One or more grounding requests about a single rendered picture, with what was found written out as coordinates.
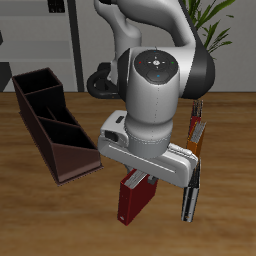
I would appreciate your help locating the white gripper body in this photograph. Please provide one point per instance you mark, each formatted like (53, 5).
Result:
(173, 165)

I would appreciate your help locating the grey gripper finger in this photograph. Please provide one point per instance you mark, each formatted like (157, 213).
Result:
(129, 168)
(152, 180)

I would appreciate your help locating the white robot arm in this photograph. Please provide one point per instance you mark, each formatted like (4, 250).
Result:
(151, 100)

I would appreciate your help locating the bright red book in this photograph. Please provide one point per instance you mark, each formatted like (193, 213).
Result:
(135, 200)

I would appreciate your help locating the orange book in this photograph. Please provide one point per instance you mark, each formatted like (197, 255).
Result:
(196, 141)

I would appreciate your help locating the black book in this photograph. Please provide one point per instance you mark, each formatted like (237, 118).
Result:
(190, 200)

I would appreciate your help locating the dark red book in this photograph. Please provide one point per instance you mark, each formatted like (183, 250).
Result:
(194, 121)

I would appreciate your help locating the dark brown desk caddy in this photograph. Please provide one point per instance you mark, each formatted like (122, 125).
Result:
(68, 155)

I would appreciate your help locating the green pot plant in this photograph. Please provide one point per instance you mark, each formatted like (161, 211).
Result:
(208, 23)

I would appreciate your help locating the white shelf unit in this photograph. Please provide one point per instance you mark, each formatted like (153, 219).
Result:
(33, 33)

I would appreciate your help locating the dark vertical post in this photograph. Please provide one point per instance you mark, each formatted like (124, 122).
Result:
(76, 46)

